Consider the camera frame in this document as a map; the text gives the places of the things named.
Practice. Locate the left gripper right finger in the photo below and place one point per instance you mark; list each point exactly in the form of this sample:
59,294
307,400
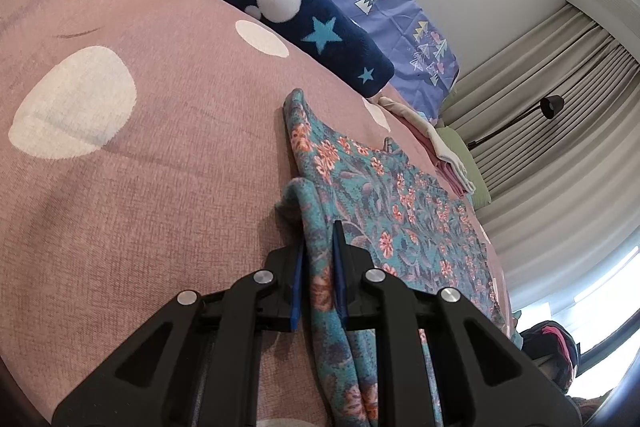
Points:
440,360

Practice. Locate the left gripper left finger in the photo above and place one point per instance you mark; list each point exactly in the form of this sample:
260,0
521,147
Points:
196,361

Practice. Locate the floral teal shirt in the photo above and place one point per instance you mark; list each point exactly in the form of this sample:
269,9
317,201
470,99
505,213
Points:
403,217

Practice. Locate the dark clothes pile pink trim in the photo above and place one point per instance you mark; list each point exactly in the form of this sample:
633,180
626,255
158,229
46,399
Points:
554,351

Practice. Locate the green pillow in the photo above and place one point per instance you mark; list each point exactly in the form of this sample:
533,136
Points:
481,197

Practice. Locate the beige curtain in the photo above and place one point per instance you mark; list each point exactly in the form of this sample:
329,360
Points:
554,118

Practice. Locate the folded pink cloth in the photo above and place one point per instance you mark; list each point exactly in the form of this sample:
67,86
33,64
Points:
442,166

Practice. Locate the pink polka dot blanket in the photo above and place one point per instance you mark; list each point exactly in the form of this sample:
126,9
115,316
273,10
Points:
144,151

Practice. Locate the navy star fleece garment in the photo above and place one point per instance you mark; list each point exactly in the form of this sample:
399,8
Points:
329,36

